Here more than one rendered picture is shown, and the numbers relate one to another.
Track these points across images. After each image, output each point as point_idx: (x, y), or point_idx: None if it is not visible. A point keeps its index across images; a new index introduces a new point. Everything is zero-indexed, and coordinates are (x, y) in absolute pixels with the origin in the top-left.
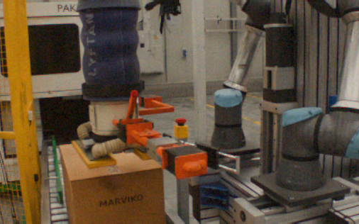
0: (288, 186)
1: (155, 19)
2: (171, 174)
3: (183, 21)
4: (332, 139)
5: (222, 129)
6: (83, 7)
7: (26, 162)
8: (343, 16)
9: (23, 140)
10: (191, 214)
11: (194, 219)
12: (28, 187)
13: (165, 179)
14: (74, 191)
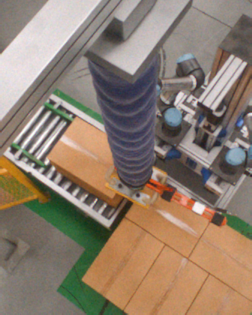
0: (229, 175)
1: None
2: (13, 17)
3: None
4: (251, 167)
5: (172, 131)
6: (133, 176)
7: (21, 173)
8: None
9: (16, 169)
10: (76, 72)
11: (82, 77)
12: (27, 180)
13: (16, 30)
14: (114, 198)
